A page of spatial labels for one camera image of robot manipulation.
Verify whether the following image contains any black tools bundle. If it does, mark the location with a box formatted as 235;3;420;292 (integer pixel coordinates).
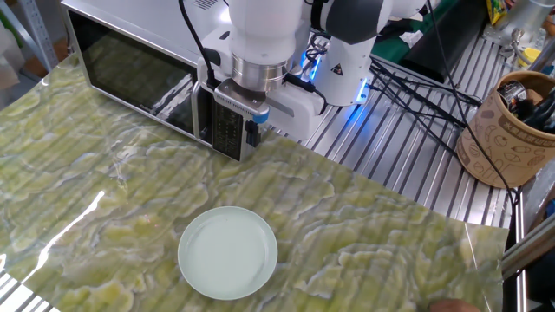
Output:
515;86;555;133

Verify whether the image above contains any long black box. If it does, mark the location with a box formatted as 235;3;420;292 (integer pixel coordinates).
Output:
398;0;489;83

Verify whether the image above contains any person hand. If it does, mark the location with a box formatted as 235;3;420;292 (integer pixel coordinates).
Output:
428;298;482;312

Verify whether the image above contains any black cable bundle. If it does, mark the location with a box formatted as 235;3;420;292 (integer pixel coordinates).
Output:
368;55;483;157

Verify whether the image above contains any grey metal shelf upright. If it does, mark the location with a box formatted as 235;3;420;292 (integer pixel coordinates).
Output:
16;0;60;70

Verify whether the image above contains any dark glass microwave door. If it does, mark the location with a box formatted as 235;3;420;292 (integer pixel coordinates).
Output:
64;8;213;146

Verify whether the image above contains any silver microwave oven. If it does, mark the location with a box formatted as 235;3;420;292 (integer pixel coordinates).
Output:
60;0;270;162

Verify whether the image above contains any black coiled cable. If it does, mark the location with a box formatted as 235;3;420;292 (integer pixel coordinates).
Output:
304;32;331;66

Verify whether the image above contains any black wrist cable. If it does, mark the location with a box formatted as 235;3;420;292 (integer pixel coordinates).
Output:
178;0;220;90

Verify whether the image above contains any clear plastic bag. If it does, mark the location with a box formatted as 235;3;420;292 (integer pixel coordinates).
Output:
522;168;555;233

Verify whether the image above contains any shiny tape roll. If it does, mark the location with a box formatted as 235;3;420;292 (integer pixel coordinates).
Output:
497;80;528;109

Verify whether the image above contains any green cloth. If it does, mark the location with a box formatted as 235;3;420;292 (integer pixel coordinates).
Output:
372;0;460;64

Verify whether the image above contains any silver bracket with blue cap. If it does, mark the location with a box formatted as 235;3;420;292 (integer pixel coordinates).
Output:
213;79;271;127

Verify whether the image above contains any yellow snack bag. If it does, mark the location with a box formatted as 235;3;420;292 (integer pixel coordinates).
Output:
486;0;509;26

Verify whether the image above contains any brown printed cardboard bucket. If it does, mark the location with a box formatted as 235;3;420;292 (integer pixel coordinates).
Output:
455;70;555;190

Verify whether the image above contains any long black cable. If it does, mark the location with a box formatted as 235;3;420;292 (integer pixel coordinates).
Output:
427;0;521;207

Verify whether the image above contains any aluminium profile bar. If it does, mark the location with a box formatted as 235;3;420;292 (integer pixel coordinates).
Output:
500;224;555;281

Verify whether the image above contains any pale green plate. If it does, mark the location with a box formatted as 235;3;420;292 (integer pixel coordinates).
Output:
177;205;279;302

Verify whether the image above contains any green marble pattern mat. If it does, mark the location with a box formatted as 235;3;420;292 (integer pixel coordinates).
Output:
0;54;509;312

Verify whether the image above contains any white paper scrap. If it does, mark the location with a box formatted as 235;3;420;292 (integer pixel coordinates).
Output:
398;29;425;49

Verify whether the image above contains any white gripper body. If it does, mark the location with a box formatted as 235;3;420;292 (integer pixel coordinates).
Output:
264;84;326;140

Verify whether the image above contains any small yellow object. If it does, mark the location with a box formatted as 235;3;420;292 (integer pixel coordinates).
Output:
518;46;543;68

